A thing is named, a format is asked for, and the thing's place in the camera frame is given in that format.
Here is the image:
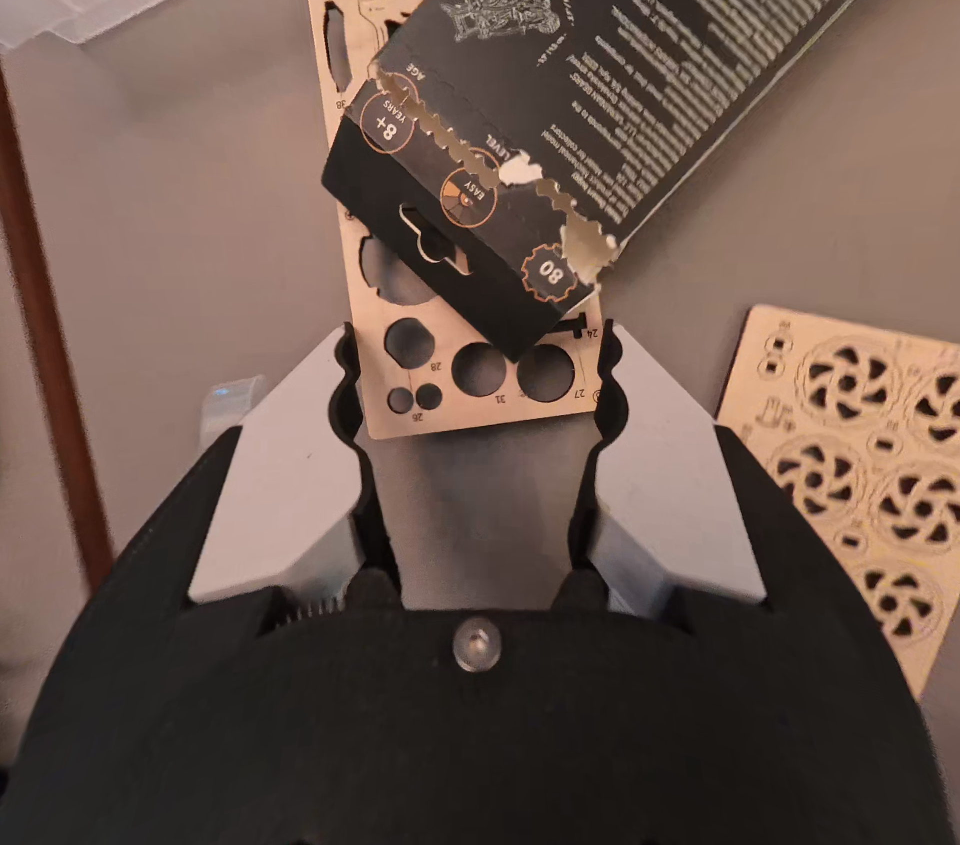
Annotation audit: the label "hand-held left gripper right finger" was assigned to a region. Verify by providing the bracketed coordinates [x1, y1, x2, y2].
[567, 320, 768, 620]

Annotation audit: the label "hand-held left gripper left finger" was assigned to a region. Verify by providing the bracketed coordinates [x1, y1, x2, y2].
[187, 323, 402, 606]

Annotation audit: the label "wooden parts sheet round holes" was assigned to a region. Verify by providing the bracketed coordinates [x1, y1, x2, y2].
[306, 0, 607, 441]

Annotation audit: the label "wooden parts sheet gear wheels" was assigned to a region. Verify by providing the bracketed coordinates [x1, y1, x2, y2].
[716, 303, 960, 704]

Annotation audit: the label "small clear plastic piece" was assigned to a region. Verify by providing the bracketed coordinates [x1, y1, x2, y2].
[201, 374, 267, 449]

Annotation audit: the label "black cardboard box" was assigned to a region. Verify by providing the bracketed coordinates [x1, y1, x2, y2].
[321, 0, 960, 364]

